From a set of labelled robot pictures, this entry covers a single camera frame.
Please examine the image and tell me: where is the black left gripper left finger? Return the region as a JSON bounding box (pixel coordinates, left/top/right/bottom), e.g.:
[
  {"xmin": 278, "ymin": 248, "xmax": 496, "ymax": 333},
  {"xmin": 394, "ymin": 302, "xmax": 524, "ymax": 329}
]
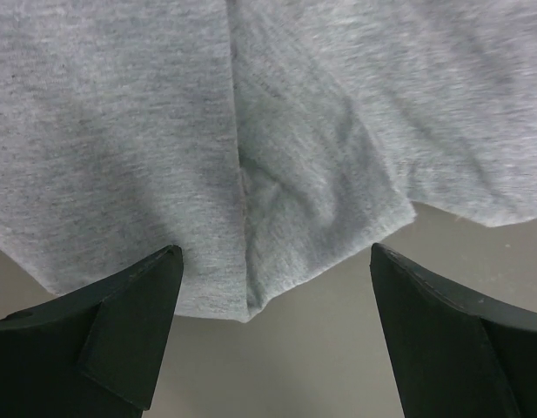
[{"xmin": 0, "ymin": 246, "xmax": 184, "ymax": 417}]

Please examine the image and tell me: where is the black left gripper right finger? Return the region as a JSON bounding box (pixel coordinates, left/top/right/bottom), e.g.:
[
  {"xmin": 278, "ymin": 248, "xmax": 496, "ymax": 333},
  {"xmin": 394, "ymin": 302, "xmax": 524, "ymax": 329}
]
[{"xmin": 370, "ymin": 244, "xmax": 537, "ymax": 418}]

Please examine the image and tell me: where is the grey t shirt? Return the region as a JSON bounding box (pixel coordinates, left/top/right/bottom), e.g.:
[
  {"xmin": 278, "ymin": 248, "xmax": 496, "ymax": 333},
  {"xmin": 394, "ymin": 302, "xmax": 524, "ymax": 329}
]
[{"xmin": 0, "ymin": 1, "xmax": 537, "ymax": 322}]

